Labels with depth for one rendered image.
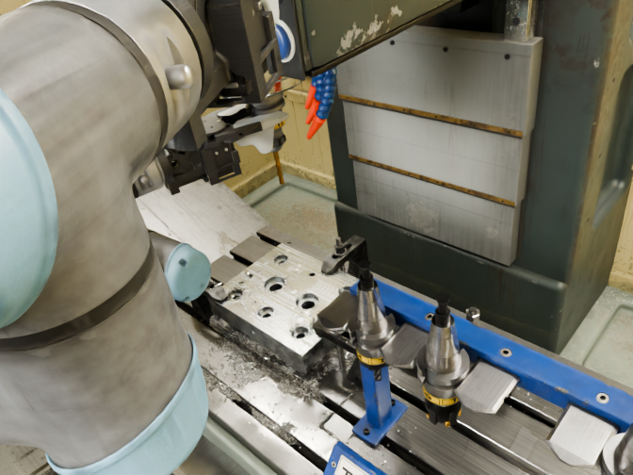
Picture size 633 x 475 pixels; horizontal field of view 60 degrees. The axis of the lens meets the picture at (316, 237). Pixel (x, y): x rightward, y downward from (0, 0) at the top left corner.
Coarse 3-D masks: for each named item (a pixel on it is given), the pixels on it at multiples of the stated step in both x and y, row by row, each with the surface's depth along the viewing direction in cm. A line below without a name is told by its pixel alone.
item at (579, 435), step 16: (560, 416) 60; (576, 416) 59; (592, 416) 59; (560, 432) 58; (576, 432) 58; (592, 432) 57; (608, 432) 57; (560, 448) 57; (576, 448) 56; (592, 448) 56; (576, 464) 55; (592, 464) 55
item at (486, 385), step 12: (480, 360) 67; (468, 372) 66; (480, 372) 66; (492, 372) 65; (504, 372) 65; (468, 384) 64; (480, 384) 64; (492, 384) 64; (504, 384) 64; (516, 384) 64; (468, 396) 63; (480, 396) 63; (492, 396) 63; (504, 396) 63; (468, 408) 62; (480, 408) 62; (492, 408) 61
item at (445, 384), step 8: (424, 352) 68; (464, 352) 67; (416, 360) 67; (424, 360) 67; (464, 360) 66; (424, 368) 66; (464, 368) 65; (424, 376) 67; (432, 376) 66; (440, 376) 65; (448, 376) 65; (456, 376) 64; (464, 376) 65; (432, 384) 67; (440, 384) 65; (448, 384) 65; (456, 384) 66; (440, 392) 66; (448, 392) 66
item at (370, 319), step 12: (360, 288) 69; (372, 288) 69; (360, 300) 70; (372, 300) 69; (360, 312) 71; (372, 312) 70; (384, 312) 72; (360, 324) 72; (372, 324) 71; (384, 324) 72
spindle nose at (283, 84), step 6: (282, 78) 77; (288, 78) 78; (276, 84) 77; (282, 84) 78; (288, 84) 78; (294, 84) 79; (270, 90) 77; (276, 90) 78; (282, 90) 78; (240, 96) 78
